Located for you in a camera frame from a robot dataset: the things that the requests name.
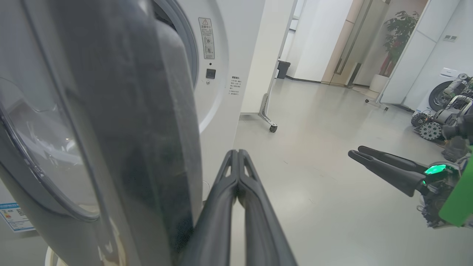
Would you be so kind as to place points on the cream perforated laundry basket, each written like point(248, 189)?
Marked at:
point(50, 259)

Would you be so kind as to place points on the white partition panel on casters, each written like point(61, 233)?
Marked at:
point(258, 55)

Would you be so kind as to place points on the grey wheeled robot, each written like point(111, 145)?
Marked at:
point(430, 129)

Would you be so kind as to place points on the blue energy label sticker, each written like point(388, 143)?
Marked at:
point(14, 218)

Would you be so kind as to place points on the grey wall switch plate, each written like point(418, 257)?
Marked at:
point(450, 38)

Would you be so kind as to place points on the green potted plant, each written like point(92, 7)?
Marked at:
point(401, 33)

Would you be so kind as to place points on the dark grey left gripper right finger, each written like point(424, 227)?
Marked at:
point(264, 236)

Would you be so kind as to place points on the black text label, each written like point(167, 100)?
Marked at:
point(235, 85)

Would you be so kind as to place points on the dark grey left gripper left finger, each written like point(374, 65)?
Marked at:
point(214, 229)

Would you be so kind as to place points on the dark round washing machine door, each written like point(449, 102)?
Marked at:
point(129, 111)

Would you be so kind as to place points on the white plant pot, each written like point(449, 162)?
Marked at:
point(378, 83)

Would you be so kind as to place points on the grey warning sticker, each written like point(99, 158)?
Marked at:
point(207, 38)

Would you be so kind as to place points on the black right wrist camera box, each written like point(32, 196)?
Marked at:
point(456, 147)

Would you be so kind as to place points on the white washing machine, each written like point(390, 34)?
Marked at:
point(221, 111)
point(434, 92)

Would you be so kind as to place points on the dark trash bin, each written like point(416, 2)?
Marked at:
point(283, 70)

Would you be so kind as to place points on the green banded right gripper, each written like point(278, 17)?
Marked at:
point(458, 199)

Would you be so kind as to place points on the black door latch socket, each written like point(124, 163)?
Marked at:
point(210, 73)

